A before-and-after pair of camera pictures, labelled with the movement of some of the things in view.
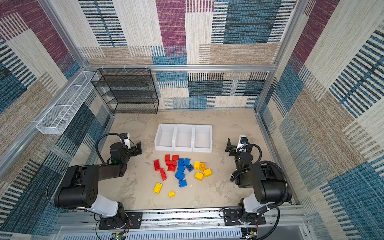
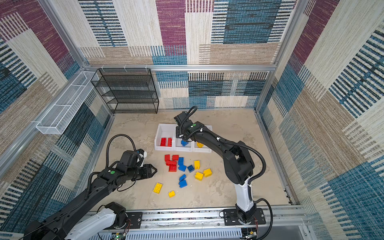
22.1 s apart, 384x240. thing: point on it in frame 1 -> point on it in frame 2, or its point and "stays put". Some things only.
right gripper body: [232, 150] -> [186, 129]
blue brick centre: [181, 168] stays put
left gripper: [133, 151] -> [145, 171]
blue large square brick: [179, 174] -> [184, 143]
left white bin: [164, 137] stays put
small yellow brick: [171, 194] stays put
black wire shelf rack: [127, 90] stays put
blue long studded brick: [180, 162] stays put
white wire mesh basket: [57, 119] stays put
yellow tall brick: [197, 165] stays put
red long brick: [157, 164] -> [163, 142]
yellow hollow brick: [202, 166] -> [200, 145]
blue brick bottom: [182, 183] stays put
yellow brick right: [207, 172] stays put
